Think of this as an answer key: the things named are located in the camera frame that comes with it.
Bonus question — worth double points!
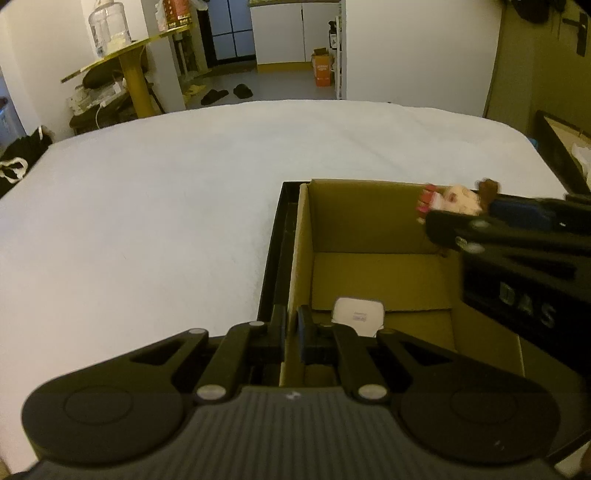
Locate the orange box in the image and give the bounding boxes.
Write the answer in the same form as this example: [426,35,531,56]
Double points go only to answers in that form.
[311,48,336,88]

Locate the blue panel door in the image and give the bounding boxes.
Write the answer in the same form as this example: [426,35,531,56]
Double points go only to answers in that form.
[209,0,257,61]

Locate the black bag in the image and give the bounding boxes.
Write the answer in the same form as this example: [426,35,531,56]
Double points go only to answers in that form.
[0,124,54,200]

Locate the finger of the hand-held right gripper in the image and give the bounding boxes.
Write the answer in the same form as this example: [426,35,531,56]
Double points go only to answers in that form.
[424,209,591,278]
[489,193,591,241]

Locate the white cabinet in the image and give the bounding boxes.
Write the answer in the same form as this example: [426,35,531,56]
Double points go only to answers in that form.
[249,0,343,66]

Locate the round table with yellow leg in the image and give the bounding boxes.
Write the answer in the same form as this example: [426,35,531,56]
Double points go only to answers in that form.
[59,25,193,119]

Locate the brown cardboard box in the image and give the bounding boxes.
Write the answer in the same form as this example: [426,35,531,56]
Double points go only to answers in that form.
[279,178,526,389]

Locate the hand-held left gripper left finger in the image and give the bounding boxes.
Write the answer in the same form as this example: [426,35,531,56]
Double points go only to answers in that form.
[122,305,288,404]

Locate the green door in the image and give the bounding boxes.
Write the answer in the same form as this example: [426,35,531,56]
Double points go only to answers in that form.
[482,0,591,136]

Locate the black hanging clothes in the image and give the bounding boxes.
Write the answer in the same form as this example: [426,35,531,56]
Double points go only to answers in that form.
[501,0,579,25]

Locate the clear water jug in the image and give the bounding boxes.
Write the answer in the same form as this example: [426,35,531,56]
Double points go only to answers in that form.
[87,0,133,60]

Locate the white charger adapter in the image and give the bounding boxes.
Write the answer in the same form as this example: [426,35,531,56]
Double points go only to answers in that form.
[331,297,387,339]

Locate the black flat box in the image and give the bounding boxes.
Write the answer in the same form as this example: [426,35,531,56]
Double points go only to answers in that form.
[535,109,591,195]

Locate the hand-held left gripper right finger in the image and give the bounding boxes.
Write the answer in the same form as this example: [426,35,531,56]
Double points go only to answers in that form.
[298,305,467,405]

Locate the black door handle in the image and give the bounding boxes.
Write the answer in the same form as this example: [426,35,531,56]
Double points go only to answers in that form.
[560,11,591,59]

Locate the brown hair doll figure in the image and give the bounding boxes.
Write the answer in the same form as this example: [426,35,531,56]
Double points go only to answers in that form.
[416,177,501,258]

